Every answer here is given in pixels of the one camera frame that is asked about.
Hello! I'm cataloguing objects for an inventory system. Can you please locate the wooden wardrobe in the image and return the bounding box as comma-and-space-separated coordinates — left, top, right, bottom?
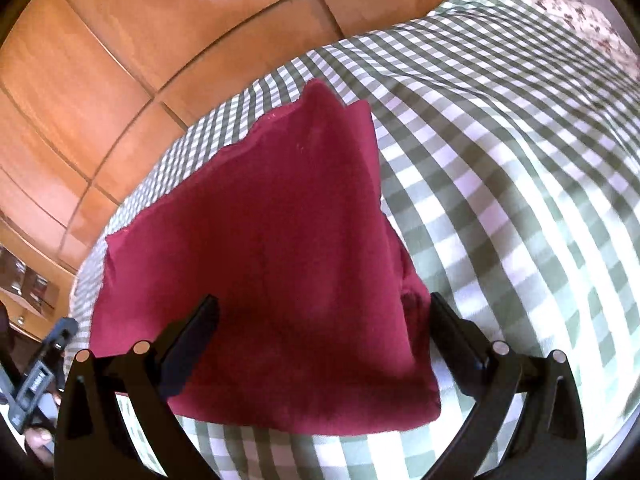
0, 0, 559, 277

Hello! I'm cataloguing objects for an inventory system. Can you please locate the green checked bed sheet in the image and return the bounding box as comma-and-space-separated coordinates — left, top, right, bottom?
67, 0, 640, 480

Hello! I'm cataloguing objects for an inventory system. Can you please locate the red knit garment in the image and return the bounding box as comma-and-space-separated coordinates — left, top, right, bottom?
91, 79, 443, 435

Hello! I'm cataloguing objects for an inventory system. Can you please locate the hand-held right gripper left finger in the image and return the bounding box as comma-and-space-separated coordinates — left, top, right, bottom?
52, 295, 221, 480

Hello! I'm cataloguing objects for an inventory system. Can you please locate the person's left hand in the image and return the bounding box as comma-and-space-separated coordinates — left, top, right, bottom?
22, 424, 57, 462

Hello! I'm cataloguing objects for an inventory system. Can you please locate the floral quilt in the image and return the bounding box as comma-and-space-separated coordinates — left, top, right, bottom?
527, 0, 639, 82

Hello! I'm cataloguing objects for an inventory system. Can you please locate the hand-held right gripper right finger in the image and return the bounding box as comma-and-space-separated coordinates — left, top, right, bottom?
425, 292, 587, 480

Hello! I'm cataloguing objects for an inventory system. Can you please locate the wooden drawer unit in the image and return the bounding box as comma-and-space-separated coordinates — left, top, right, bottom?
0, 217, 77, 345

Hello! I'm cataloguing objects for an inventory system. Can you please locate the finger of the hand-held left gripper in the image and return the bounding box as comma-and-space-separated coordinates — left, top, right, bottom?
42, 316, 80, 357

